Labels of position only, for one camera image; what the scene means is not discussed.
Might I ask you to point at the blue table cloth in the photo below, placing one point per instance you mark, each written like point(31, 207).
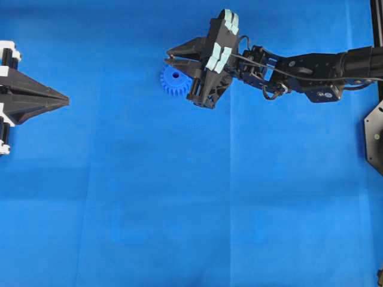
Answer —
point(130, 186)

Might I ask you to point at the small blue plastic gear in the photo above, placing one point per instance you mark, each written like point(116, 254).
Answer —
point(174, 82)

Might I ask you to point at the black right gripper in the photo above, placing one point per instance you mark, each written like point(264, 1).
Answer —
point(212, 53)

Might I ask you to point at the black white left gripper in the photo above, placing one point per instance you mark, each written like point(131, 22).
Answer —
point(18, 108)

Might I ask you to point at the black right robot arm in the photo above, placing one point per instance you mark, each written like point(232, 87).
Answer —
point(322, 77)

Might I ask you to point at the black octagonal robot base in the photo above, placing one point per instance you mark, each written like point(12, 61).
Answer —
point(373, 137)

